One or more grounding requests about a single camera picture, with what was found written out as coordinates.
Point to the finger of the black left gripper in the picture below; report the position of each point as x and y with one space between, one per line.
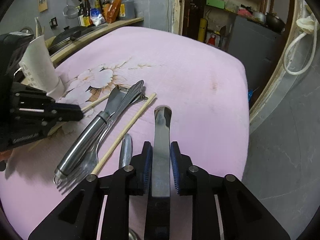
67 112

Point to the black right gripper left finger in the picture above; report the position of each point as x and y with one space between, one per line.
134 182

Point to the small steel spoon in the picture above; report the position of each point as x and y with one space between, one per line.
125 151

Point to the wire mesh strainer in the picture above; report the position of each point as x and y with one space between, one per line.
70 11

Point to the stainless steel fork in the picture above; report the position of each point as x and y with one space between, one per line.
88 162

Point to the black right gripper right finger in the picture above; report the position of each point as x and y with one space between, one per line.
189 179

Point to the large steel spoon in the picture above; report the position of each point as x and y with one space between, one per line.
160 172

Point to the red white bottle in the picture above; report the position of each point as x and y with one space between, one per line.
211 39

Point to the wooden countertop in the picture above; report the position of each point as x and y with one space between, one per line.
64 53

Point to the dark sauce bottle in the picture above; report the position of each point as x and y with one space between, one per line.
87 10

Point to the black cooking pot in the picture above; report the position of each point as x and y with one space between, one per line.
274 23

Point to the white blue seasoning bag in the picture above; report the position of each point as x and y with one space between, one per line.
96 17

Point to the wooden chopstick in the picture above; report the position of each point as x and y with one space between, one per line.
93 104
104 159

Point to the green box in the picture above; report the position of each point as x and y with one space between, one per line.
216 3

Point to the stainless steel peeler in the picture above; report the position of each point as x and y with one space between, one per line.
119 99

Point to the grey cabinet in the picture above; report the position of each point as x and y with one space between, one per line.
257 47

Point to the wooden door frame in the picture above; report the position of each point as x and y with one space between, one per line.
177 16

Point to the orange snack bag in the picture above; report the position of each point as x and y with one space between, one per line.
112 11

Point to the yellow canister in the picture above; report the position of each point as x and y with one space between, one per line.
202 30

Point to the white plastic utensil holder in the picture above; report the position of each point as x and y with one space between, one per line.
39 70

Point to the white rubber gloves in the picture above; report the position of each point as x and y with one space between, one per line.
307 24

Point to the large cooking oil jug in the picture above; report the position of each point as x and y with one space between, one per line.
127 10

